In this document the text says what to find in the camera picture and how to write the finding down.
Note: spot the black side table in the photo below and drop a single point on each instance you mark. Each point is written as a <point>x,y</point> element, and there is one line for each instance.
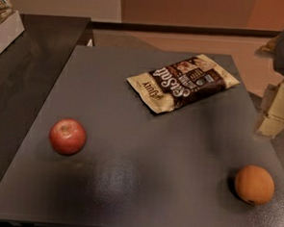
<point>29,68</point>

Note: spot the orange fruit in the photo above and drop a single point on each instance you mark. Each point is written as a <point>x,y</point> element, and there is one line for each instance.
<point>254,185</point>

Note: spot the brown and cream chip bag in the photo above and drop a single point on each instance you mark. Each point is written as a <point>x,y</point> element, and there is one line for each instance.
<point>177,85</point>

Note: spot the red apple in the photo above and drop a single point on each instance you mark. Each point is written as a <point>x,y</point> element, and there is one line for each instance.
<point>67,136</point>

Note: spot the white box with snacks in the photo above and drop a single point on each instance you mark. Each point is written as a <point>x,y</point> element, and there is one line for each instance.
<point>11,25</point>

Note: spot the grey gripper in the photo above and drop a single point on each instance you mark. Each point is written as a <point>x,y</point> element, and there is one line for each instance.
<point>272,120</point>

